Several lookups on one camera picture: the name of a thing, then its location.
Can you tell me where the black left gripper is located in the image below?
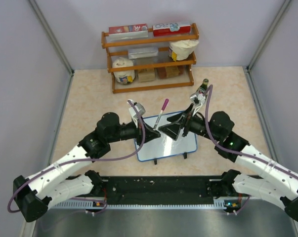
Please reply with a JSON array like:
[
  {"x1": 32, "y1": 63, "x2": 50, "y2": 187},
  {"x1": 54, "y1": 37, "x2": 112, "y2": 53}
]
[{"x1": 107, "y1": 117, "x2": 161, "y2": 147}]

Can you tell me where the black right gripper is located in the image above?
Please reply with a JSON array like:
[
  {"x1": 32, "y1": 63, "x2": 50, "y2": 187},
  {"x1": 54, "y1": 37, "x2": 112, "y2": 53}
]
[{"x1": 159, "y1": 103, "x2": 220, "y2": 142}]

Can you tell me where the blue framed whiteboard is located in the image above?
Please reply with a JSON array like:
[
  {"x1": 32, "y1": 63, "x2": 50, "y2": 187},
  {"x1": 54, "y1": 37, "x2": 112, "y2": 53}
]
[{"x1": 133, "y1": 111, "x2": 198, "y2": 165}]

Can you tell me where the magenta capped whiteboard marker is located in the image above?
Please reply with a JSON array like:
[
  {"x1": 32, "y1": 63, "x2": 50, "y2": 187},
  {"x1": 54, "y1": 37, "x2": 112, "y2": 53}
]
[{"x1": 153, "y1": 99, "x2": 169, "y2": 130}]

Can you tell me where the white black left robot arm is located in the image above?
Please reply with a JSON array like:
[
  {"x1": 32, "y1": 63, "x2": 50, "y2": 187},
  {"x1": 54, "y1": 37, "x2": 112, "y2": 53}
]
[{"x1": 13, "y1": 112, "x2": 161, "y2": 222}]

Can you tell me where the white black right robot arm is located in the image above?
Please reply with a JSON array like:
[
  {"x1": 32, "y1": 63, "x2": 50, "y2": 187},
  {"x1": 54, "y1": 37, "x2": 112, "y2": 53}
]
[{"x1": 158, "y1": 106, "x2": 298, "y2": 222}]

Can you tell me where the green glass Perrier bottle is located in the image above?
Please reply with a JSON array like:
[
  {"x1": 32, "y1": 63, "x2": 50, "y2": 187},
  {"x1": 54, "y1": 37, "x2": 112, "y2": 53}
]
[{"x1": 198, "y1": 79, "x2": 209, "y2": 94}]

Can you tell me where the brown brick-pattern box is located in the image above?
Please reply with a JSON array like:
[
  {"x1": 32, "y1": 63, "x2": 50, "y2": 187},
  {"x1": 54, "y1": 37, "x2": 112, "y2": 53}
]
[{"x1": 157, "y1": 66, "x2": 184, "y2": 79}]

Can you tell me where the white flour bag left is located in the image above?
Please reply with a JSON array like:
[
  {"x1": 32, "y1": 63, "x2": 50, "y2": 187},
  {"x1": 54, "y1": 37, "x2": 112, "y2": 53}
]
[{"x1": 112, "y1": 57, "x2": 135, "y2": 84}]

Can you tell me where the white flour bag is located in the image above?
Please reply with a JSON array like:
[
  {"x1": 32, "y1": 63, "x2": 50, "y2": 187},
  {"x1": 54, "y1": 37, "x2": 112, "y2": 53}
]
[
  {"x1": 112, "y1": 57, "x2": 135, "y2": 84},
  {"x1": 169, "y1": 39, "x2": 199, "y2": 61}
]

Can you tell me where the orange wooden shelf rack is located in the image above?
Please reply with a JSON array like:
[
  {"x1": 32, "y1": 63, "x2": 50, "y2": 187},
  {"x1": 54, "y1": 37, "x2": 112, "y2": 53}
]
[{"x1": 101, "y1": 23, "x2": 199, "y2": 94}]

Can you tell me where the white flour bag right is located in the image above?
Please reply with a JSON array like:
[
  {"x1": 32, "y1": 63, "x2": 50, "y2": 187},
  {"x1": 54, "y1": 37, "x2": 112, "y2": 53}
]
[{"x1": 169, "y1": 39, "x2": 199, "y2": 61}]

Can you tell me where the clear plastic container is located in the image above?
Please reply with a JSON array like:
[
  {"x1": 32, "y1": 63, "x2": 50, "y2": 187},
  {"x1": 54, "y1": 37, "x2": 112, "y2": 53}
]
[{"x1": 128, "y1": 46, "x2": 159, "y2": 65}]

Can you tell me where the red white wrap box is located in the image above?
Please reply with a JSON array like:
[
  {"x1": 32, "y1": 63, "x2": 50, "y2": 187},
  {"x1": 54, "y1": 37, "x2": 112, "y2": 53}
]
[{"x1": 152, "y1": 22, "x2": 191, "y2": 37}]

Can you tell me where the red foil roll box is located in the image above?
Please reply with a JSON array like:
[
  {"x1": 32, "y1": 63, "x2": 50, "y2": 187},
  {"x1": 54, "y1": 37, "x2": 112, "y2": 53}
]
[{"x1": 108, "y1": 24, "x2": 149, "y2": 40}]

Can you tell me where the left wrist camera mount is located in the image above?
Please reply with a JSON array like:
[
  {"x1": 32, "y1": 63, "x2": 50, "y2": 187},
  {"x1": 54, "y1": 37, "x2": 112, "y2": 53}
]
[{"x1": 128, "y1": 100, "x2": 146, "y2": 126}]

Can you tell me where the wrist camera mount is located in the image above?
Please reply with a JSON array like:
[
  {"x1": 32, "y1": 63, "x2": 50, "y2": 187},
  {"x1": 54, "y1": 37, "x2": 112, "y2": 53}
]
[
  {"x1": 128, "y1": 100, "x2": 146, "y2": 126},
  {"x1": 190, "y1": 91, "x2": 207, "y2": 111}
]

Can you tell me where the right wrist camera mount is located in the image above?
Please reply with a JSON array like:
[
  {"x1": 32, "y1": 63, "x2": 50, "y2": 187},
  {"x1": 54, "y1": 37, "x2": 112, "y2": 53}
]
[{"x1": 190, "y1": 91, "x2": 207, "y2": 111}]

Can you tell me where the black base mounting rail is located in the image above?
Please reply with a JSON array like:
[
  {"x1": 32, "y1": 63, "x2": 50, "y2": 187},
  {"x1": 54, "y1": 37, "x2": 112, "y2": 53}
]
[{"x1": 89, "y1": 175, "x2": 251, "y2": 205}]

